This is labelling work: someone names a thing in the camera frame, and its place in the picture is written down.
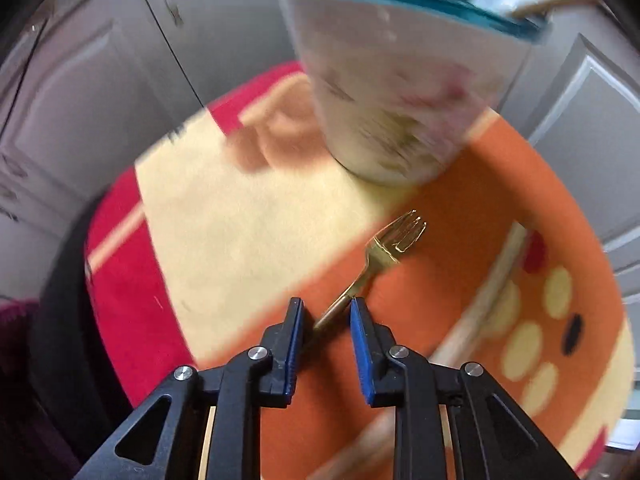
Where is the orange red printed mat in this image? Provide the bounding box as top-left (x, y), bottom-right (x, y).
top-left (82, 60), bottom-right (636, 480)

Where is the white floral bowl teal rim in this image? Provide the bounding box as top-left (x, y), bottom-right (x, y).
top-left (270, 0), bottom-right (551, 186)

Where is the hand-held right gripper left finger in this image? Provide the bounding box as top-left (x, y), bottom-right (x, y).
top-left (75, 297), bottom-right (306, 480)

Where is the gold metal fork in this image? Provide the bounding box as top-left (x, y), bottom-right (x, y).
top-left (312, 210), bottom-right (428, 332)

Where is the white cabinet door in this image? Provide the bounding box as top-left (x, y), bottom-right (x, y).
top-left (492, 7), bottom-right (640, 306)
top-left (0, 0), bottom-right (206, 256)
top-left (132, 0), bottom-right (313, 111)

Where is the wooden utensil handle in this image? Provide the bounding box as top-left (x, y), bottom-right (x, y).
top-left (510, 0), bottom-right (598, 17)

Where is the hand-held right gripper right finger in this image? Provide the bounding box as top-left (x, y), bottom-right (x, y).
top-left (349, 296), bottom-right (569, 480)

